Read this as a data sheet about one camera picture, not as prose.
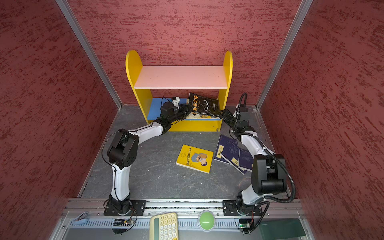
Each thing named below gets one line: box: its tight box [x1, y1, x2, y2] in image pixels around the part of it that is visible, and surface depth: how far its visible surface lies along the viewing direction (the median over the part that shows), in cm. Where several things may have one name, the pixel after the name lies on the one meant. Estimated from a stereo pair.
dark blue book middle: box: [213, 134, 241, 167], surface depth 96 cm
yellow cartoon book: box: [175, 144, 214, 174], surface depth 92 cm
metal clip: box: [73, 211, 89, 221], surface depth 71 cm
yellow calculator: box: [149, 212, 179, 240], surface depth 68 cm
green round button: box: [197, 210, 216, 232], surface depth 71 cm
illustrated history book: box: [186, 113, 221, 120], surface depth 96 cm
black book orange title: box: [188, 92, 221, 116], surface depth 96 cm
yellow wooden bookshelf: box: [125, 50, 233, 132], surface depth 81 cm
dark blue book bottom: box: [220, 144, 247, 172], surface depth 94 cm
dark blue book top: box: [238, 149, 254, 173], surface depth 91 cm
